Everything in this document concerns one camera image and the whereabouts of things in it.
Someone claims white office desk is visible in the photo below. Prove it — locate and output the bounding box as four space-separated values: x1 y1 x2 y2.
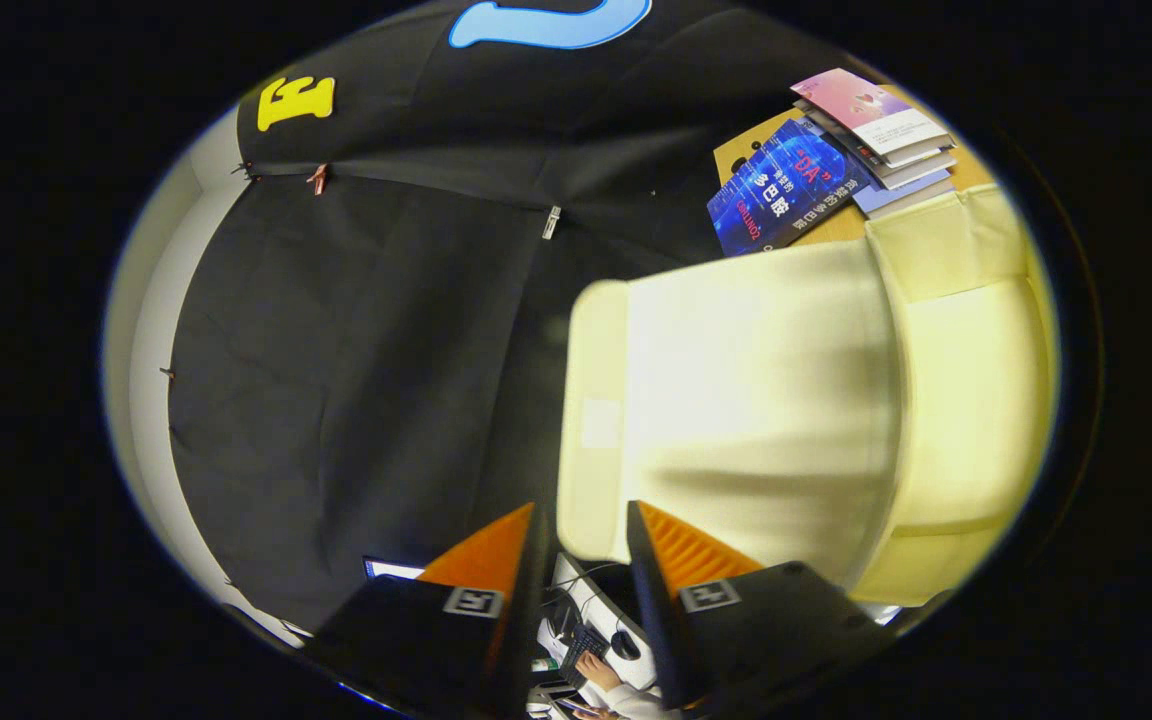
534 553 662 701

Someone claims black keyboard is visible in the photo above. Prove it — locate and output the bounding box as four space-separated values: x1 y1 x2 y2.
558 622 612 691

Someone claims cream fabric storage box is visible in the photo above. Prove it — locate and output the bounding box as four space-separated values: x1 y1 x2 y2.
556 185 1055 608

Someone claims pink cover book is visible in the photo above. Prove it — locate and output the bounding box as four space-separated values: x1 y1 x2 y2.
791 68 949 156

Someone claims grey book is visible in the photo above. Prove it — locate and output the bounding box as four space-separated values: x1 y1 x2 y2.
806 100 959 191

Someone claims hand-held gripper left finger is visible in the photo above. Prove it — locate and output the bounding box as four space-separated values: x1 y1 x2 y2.
304 503 550 719

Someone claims blue cover book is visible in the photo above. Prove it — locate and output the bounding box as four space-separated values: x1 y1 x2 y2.
706 118 872 258

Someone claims pale blue book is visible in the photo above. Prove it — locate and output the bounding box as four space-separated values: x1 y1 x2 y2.
851 178 955 216

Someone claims black backdrop cloth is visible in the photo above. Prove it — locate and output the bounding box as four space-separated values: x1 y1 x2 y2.
168 0 867 631

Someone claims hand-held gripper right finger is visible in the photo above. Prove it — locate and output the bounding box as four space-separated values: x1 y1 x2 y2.
626 501 897 711

